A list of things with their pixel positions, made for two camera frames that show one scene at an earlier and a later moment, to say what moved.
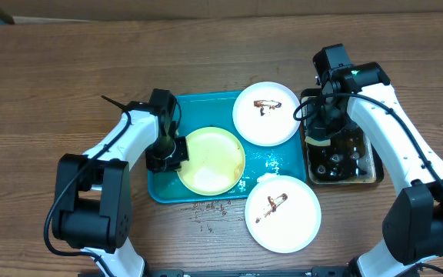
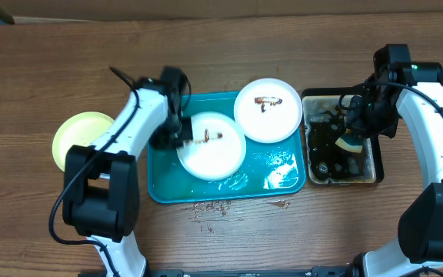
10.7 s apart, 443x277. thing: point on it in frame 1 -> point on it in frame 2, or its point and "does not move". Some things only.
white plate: x=263 y=114 does not move
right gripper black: x=314 y=127 -> x=354 y=122
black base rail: x=281 y=271 does not move
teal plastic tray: x=215 y=111 does not move
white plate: x=283 y=214 -> x=217 y=149
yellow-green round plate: x=216 y=161 -> x=82 y=128
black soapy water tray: x=350 y=160 does not move
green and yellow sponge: x=327 y=142 -> x=350 y=141
